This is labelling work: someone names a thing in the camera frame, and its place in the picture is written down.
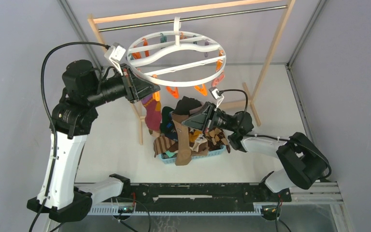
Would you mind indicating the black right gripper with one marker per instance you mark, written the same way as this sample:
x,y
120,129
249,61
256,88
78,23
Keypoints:
x,y
205,120

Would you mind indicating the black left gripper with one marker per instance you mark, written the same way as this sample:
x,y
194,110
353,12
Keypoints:
x,y
131,84

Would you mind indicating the orange clothespin clip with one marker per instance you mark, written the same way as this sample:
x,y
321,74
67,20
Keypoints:
x,y
156,95

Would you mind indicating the purple striped sock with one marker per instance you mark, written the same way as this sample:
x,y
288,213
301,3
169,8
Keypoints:
x,y
153,116

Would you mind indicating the tan brown sock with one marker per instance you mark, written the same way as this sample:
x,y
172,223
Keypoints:
x,y
184,151

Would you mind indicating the white round clip hanger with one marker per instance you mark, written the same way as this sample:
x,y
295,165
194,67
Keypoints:
x,y
187,59

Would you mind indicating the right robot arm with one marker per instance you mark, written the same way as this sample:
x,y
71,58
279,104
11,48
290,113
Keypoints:
x,y
302,162

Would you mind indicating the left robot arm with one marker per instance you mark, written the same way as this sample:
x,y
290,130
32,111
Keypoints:
x,y
70,122

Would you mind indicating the pile of mixed socks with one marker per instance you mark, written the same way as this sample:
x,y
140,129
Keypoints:
x,y
201,142

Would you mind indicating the teal clothespin clip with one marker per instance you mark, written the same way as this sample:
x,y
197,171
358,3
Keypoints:
x,y
163,38

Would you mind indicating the light blue sock basket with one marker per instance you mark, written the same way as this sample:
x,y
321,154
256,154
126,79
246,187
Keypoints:
x,y
211,153

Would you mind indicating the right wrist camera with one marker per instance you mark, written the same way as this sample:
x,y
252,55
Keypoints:
x,y
217,95

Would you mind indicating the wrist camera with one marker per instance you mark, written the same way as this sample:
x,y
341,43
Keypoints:
x,y
217,95
114,54

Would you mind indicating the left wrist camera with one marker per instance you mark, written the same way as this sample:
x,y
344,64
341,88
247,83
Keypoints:
x,y
114,54

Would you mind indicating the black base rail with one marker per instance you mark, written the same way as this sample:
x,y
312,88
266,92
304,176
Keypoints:
x,y
198,197

